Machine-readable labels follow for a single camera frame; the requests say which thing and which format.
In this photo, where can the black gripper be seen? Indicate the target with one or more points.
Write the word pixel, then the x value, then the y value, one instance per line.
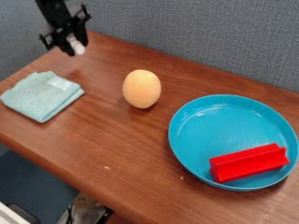
pixel 64 23

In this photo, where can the white toothpaste tube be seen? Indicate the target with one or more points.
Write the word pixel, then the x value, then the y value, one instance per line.
pixel 75 47

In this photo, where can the blue round plate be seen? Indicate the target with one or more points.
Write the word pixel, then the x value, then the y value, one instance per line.
pixel 222 123

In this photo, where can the light green folded cloth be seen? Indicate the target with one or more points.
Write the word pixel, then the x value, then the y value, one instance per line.
pixel 42 95

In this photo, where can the orange egg-shaped object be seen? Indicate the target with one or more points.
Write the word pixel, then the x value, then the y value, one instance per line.
pixel 142 88

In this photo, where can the grey bag under table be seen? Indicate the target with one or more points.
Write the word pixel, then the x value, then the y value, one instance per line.
pixel 86 211

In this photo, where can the red plastic block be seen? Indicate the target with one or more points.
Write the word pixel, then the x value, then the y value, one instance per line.
pixel 247 162

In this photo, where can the white object bottom left corner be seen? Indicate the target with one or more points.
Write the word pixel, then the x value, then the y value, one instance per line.
pixel 9 217

